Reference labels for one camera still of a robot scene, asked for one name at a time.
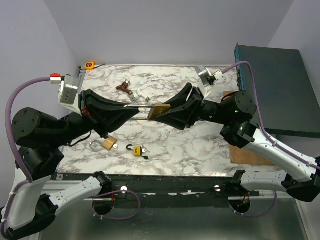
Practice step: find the small brass padlock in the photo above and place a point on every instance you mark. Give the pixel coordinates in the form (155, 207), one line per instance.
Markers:
(106, 144)

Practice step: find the white plastic tap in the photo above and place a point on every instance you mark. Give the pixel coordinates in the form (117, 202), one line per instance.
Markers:
(139, 93)

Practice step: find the brown plastic tap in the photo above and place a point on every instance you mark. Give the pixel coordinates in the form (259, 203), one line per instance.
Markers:
(124, 87)

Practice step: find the keys of yellow padlock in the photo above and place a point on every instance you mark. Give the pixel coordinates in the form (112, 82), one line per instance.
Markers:
(144, 149)

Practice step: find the orange tape measure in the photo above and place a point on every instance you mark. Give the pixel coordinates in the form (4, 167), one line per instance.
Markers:
(91, 65)

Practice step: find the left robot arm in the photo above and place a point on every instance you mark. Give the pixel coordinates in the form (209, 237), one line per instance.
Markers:
(40, 137)

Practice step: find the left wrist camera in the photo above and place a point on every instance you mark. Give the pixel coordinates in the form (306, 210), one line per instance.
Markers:
(68, 95)

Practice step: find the yellow black padlock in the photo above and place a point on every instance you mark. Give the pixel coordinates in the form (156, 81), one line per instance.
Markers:
(137, 151)

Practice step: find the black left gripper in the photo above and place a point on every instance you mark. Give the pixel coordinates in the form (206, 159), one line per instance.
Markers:
(108, 115)

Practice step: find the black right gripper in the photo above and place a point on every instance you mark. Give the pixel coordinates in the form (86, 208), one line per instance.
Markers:
(187, 116)

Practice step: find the wooden board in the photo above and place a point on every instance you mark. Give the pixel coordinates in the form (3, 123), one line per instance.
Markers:
(243, 156)

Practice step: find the long-shackle brass padlock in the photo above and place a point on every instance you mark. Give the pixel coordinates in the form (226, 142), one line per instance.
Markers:
(155, 110)

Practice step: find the black front rail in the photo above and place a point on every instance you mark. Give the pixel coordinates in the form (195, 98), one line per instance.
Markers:
(176, 191)

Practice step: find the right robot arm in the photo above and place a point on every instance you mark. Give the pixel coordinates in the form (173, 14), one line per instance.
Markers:
(299, 175)

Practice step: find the blue network switch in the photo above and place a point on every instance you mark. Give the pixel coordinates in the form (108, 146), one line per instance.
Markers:
(286, 99)

